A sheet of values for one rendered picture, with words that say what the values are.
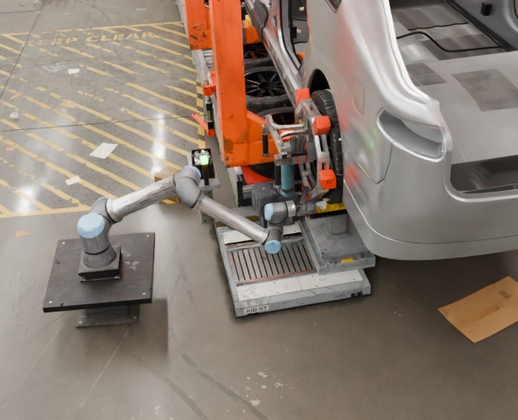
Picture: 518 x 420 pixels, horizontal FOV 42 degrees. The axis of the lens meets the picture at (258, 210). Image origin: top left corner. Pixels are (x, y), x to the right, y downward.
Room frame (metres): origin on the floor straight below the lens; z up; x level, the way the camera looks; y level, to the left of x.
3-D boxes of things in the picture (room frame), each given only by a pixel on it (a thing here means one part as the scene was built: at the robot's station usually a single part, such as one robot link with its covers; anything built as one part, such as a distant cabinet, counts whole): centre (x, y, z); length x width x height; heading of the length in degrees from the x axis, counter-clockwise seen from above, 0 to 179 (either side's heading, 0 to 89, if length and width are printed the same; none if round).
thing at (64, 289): (3.00, 0.94, 0.15); 0.60 x 0.60 x 0.30; 4
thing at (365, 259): (3.34, -0.49, 0.13); 0.50 x 0.36 x 0.10; 10
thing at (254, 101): (4.89, -0.11, 0.39); 0.66 x 0.66 x 0.24
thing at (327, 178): (3.00, -0.38, 0.85); 0.09 x 0.08 x 0.07; 10
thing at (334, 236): (3.34, -0.49, 0.32); 0.40 x 0.30 x 0.28; 10
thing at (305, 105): (3.31, -0.32, 0.85); 0.54 x 0.07 x 0.54; 10
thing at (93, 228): (3.01, 0.94, 0.56); 0.17 x 0.15 x 0.18; 172
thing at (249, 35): (5.71, 0.13, 0.69); 0.52 x 0.17 x 0.35; 100
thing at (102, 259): (3.00, 0.94, 0.42); 0.19 x 0.19 x 0.10
